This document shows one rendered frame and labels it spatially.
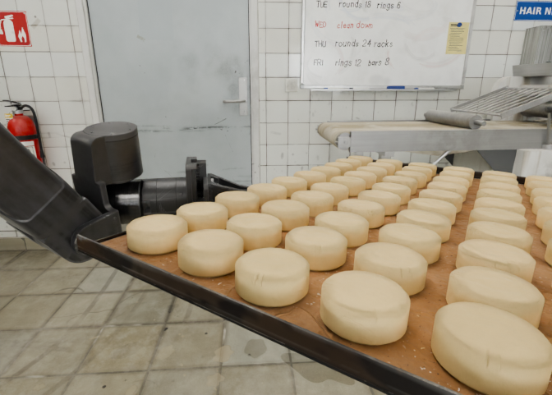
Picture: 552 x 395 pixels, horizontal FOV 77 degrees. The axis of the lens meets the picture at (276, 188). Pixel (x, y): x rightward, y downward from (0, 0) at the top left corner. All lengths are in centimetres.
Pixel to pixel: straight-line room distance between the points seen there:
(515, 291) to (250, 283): 16
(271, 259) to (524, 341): 14
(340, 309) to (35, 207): 29
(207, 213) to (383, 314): 19
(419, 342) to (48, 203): 33
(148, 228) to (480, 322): 24
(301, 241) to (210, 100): 221
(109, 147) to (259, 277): 26
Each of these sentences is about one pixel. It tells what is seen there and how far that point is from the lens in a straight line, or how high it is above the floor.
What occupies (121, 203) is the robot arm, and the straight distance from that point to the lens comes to 45.
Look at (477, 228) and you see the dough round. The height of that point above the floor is 102.
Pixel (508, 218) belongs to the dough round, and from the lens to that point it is 41.
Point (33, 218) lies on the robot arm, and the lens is 39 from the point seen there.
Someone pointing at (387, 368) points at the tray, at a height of 102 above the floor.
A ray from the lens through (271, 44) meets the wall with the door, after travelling 242.
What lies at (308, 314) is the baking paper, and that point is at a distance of 22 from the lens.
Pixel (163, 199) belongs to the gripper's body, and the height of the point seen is 101.
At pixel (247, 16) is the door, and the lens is 247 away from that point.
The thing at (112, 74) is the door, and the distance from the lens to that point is 259.
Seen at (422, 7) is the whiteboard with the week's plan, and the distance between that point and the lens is 268.
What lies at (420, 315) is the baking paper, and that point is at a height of 101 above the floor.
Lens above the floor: 114
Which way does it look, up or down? 16 degrees down
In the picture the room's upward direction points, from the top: straight up
